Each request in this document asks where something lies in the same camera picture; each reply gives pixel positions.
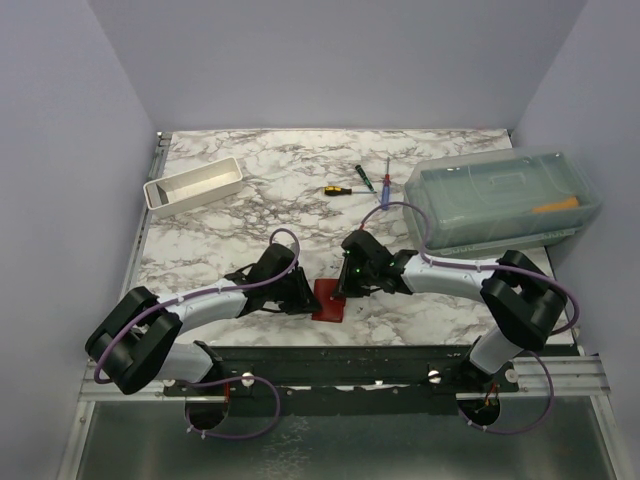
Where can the clear plastic storage box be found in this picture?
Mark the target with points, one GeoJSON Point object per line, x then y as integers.
{"type": "Point", "coordinates": [477, 205]}

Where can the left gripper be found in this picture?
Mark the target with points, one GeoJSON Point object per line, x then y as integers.
{"type": "Point", "coordinates": [308, 301]}

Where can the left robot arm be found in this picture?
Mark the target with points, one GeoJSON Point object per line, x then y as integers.
{"type": "Point", "coordinates": [134, 344]}

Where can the blue red screwdriver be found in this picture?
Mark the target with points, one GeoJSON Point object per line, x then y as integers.
{"type": "Point", "coordinates": [386, 189]}

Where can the orange item in box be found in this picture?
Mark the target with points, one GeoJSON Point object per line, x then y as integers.
{"type": "Point", "coordinates": [566, 204]}

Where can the red card holder wallet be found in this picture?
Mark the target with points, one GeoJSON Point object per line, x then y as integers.
{"type": "Point", "coordinates": [332, 306]}

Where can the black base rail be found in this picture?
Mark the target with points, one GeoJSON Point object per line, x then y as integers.
{"type": "Point", "coordinates": [348, 381]}

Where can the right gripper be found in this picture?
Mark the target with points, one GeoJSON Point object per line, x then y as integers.
{"type": "Point", "coordinates": [344, 287]}

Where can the yellow black screwdriver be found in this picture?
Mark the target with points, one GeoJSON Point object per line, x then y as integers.
{"type": "Point", "coordinates": [334, 191]}

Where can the green black screwdriver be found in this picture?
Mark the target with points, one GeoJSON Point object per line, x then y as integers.
{"type": "Point", "coordinates": [359, 169]}

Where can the white rectangular tray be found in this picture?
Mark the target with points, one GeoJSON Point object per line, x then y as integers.
{"type": "Point", "coordinates": [182, 192]}

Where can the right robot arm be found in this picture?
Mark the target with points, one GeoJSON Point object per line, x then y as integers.
{"type": "Point", "coordinates": [524, 303]}

